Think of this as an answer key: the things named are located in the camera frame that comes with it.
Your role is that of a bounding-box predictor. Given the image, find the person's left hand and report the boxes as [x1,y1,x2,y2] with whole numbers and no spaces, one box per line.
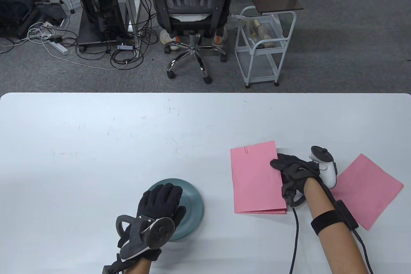
[137,183,187,239]

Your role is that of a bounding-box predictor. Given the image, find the person's right hand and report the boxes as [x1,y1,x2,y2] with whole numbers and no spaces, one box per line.
[270,154,321,207]

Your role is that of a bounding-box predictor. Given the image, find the teal round plate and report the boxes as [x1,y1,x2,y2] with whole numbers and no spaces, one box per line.
[146,178,205,242]

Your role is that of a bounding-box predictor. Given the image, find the person's left forearm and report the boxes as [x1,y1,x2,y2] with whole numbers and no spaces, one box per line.
[124,257,151,274]

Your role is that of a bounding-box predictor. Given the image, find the person's right forearm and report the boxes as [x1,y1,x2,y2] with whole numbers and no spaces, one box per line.
[303,177,369,274]

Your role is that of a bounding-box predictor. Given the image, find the grey wrist-mounted controller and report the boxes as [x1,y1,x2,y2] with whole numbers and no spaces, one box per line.
[116,215,176,260]

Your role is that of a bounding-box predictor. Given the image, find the white wrist-mounted controller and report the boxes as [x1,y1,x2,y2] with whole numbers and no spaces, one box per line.
[309,146,338,189]

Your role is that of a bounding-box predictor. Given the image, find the black wrist-mounted box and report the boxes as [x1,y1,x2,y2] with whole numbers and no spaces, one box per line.
[335,200,359,231]

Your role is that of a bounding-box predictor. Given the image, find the flat pink paper sheet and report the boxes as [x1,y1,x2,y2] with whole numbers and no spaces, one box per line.
[330,154,404,231]

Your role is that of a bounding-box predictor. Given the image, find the white metal trolley cart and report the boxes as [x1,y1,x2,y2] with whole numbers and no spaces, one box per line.
[235,6,297,88]

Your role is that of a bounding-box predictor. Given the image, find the items on trolley shelf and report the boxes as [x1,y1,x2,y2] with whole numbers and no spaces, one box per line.
[247,19,284,49]

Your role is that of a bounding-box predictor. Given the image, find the grey sneaker orange trim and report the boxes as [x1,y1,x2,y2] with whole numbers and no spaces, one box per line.
[212,26,228,48]

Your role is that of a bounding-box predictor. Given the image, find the white sneaker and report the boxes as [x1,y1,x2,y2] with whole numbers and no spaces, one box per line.
[160,29,181,51]

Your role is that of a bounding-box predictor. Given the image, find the black mesh office chair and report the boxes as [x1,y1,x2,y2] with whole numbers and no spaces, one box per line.
[147,0,235,84]

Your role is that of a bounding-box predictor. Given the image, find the black rolling tower stand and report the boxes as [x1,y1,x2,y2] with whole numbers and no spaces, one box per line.
[76,3,139,52]

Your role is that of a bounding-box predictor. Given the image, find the white power strip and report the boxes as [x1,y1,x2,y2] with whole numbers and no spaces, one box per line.
[48,40,69,56]

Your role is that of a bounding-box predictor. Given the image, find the black computer tower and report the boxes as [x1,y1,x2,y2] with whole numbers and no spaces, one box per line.
[69,0,126,35]

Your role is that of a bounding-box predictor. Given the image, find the black wrist strap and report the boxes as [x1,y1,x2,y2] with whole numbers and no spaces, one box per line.
[310,210,345,235]

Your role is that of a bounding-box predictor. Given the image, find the black braided glove cable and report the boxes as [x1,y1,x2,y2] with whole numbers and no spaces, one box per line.
[288,206,301,274]

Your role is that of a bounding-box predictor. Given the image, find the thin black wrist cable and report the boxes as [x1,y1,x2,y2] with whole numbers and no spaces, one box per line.
[353,228,375,274]

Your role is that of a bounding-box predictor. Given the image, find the tangle of black cables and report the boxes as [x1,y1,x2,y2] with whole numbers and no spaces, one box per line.
[75,0,154,70]

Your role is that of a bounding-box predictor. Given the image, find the tangle of white cables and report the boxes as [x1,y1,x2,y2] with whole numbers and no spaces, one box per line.
[0,21,57,54]

